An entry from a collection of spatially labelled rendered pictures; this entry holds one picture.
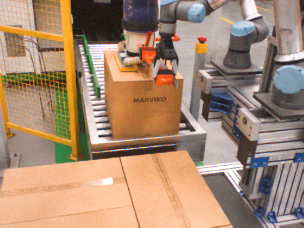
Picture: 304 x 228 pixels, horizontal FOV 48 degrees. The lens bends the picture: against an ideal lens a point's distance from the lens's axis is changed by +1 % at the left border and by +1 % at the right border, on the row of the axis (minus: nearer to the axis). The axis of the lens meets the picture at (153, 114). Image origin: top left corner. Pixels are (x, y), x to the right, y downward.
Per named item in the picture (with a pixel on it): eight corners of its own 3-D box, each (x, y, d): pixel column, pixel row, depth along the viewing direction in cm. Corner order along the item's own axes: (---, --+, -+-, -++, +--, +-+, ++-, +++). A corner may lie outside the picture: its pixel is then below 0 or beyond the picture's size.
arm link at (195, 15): (210, 2, 142) (186, -1, 146) (200, 5, 133) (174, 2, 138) (208, 21, 145) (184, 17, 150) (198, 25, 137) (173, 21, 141)
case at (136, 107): (104, 101, 254) (103, 49, 236) (156, 98, 262) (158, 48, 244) (114, 143, 202) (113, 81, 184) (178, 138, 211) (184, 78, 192)
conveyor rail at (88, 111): (73, 53, 400) (72, 38, 391) (78, 53, 401) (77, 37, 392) (91, 170, 202) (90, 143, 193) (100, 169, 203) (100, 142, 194)
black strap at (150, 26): (119, 21, 211) (119, 15, 209) (155, 21, 216) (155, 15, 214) (124, 30, 192) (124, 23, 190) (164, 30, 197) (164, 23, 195)
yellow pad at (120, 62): (113, 54, 226) (113, 46, 223) (128, 53, 228) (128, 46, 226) (120, 72, 196) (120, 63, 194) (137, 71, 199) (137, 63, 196)
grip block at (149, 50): (138, 57, 191) (138, 46, 188) (155, 56, 193) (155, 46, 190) (141, 62, 183) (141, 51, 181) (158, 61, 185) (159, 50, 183)
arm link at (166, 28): (178, 24, 144) (160, 24, 143) (177, 34, 146) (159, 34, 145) (173, 20, 151) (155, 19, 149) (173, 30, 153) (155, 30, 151)
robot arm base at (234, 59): (242, 60, 198) (245, 43, 193) (255, 69, 185) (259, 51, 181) (218, 61, 194) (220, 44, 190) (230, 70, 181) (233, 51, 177)
